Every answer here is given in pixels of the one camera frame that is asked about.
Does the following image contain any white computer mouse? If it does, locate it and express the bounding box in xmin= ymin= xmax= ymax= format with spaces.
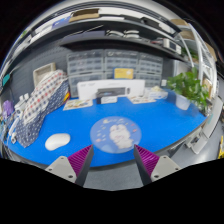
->
xmin=44 ymin=132 xmax=72 ymax=152

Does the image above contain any printed picture sheet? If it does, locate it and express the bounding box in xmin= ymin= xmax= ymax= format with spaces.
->
xmin=62 ymin=98 xmax=94 ymax=112
xmin=128 ymin=94 xmax=157 ymax=105

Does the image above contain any small white device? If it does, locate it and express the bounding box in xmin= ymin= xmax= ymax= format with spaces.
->
xmin=13 ymin=93 xmax=30 ymax=115

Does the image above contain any small white packet box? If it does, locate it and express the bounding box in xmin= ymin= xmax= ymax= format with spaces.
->
xmin=146 ymin=85 xmax=169 ymax=100

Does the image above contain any green potted plant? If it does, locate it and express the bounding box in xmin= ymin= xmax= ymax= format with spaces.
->
xmin=166 ymin=67 xmax=210 ymax=113

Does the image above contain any white wicker basket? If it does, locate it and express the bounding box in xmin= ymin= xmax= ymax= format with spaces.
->
xmin=32 ymin=62 xmax=57 ymax=86

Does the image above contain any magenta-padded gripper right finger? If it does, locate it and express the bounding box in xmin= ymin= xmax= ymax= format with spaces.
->
xmin=133 ymin=144 xmax=183 ymax=187

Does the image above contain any long white keyboard box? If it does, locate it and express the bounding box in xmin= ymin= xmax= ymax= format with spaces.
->
xmin=77 ymin=79 xmax=146 ymax=101

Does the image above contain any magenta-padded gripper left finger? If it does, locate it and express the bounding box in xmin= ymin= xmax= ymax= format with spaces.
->
xmin=44 ymin=144 xmax=95 ymax=187

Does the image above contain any round cartoon-print mouse pad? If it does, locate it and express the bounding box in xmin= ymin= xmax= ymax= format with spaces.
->
xmin=89 ymin=115 xmax=143 ymax=155

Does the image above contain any yellow box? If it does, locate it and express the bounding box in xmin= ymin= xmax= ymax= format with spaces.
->
xmin=113 ymin=67 xmax=135 ymax=80

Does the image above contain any red and blue checkered cloth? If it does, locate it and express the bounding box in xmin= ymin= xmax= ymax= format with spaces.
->
xmin=21 ymin=69 xmax=69 ymax=126

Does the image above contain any small black box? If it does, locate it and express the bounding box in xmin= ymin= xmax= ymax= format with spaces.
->
xmin=95 ymin=89 xmax=119 ymax=105

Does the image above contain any dark wall shelf unit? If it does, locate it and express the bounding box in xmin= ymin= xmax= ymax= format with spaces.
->
xmin=6 ymin=6 xmax=219 ymax=69

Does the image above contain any grey plastic drawer cabinet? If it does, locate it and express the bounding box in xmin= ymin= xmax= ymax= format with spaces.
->
xmin=66 ymin=49 xmax=106 ymax=98
xmin=103 ymin=49 xmax=140 ymax=80
xmin=134 ymin=52 xmax=165 ymax=88

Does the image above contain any navy white-dotted cloth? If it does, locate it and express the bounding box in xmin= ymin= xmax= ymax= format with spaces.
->
xmin=14 ymin=79 xmax=70 ymax=148

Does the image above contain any purple object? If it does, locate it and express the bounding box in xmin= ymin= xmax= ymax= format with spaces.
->
xmin=2 ymin=99 xmax=15 ymax=118

